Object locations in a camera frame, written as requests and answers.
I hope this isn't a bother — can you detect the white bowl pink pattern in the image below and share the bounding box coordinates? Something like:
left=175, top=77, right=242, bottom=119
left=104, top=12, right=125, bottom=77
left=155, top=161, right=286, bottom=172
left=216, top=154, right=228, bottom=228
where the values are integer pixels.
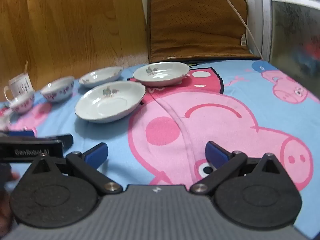
left=41, top=76, right=74, bottom=103
left=0, top=110, right=12, bottom=130
left=9, top=90, right=35, bottom=114

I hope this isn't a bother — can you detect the printed blanket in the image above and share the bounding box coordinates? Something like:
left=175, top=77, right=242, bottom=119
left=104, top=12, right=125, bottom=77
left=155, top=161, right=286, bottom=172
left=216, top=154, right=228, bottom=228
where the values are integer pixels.
left=0, top=60, right=320, bottom=240

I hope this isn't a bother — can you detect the brown seat cushion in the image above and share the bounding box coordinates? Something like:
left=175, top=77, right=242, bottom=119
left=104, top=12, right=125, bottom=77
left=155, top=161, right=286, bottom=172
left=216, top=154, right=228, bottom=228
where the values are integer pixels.
left=147, top=0, right=260, bottom=64

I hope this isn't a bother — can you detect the large white floral plate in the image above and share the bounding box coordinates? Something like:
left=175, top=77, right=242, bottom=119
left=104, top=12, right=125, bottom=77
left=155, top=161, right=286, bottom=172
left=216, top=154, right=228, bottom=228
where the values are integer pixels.
left=75, top=81, right=146, bottom=123

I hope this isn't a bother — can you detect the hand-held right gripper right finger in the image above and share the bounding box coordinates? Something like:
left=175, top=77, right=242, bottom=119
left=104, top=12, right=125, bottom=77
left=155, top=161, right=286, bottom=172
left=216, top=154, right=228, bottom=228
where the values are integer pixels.
left=189, top=141, right=288, bottom=195

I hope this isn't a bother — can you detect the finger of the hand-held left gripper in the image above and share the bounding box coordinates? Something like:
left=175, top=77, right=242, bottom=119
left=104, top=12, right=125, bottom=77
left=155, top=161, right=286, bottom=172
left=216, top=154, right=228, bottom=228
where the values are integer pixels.
left=45, top=134, right=73, bottom=149
left=0, top=130, right=35, bottom=137

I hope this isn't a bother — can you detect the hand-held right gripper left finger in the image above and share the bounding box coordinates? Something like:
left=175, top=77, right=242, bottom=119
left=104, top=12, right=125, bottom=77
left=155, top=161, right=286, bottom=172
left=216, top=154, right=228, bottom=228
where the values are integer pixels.
left=25, top=142, right=123, bottom=196

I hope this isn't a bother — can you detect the frosted glass door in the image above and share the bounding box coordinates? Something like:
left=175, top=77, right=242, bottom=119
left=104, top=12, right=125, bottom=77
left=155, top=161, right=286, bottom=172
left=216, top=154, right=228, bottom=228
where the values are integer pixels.
left=260, top=0, right=320, bottom=80

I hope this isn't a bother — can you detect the white cable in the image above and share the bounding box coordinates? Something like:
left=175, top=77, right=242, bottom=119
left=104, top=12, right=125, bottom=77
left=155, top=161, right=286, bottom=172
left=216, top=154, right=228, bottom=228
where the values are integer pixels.
left=217, top=0, right=263, bottom=58

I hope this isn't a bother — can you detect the white enamel mug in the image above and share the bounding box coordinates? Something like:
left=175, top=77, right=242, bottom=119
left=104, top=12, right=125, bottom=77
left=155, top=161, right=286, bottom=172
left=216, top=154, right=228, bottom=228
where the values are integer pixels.
left=4, top=73, right=34, bottom=102

